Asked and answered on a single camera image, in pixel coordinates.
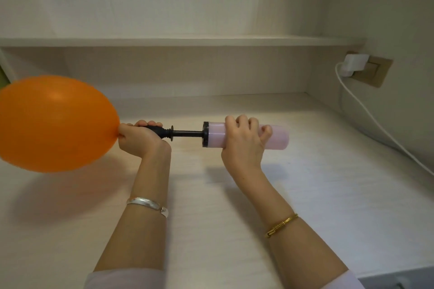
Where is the pale pink left sleeve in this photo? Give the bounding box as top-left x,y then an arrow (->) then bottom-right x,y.
84,267 -> 167,289

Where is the person's right forearm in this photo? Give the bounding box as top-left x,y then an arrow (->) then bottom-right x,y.
234,168 -> 349,288

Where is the white power cable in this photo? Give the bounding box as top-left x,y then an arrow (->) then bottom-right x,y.
335,63 -> 434,177

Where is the cream wooden shelf board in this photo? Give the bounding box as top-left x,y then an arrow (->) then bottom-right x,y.
0,35 -> 367,48

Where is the orange balloon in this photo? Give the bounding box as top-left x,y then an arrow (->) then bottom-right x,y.
0,75 -> 121,173

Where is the gold bangle bracelet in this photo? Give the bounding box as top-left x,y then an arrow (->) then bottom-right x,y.
265,213 -> 299,238

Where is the person's left hand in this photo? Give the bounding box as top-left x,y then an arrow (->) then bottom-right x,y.
118,120 -> 172,158

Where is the silver bangle bracelet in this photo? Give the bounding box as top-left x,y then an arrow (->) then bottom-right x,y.
126,197 -> 169,218

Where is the pale pink sleeve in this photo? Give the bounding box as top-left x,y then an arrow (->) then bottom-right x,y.
320,270 -> 365,289
84,267 -> 167,289

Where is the person's left forearm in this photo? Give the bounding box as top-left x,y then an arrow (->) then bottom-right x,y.
94,149 -> 172,272

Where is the pale pink right sleeve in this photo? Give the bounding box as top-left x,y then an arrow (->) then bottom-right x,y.
320,270 -> 365,289

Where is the person's right hand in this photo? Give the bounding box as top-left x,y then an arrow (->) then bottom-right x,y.
221,114 -> 273,177

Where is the beige wall socket plate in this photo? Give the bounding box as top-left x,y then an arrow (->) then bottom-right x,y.
345,51 -> 394,88

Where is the white power adapter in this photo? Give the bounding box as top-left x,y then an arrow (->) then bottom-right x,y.
340,53 -> 370,78

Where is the pink black balloon pump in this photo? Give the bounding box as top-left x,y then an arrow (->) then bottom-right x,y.
139,121 -> 290,150

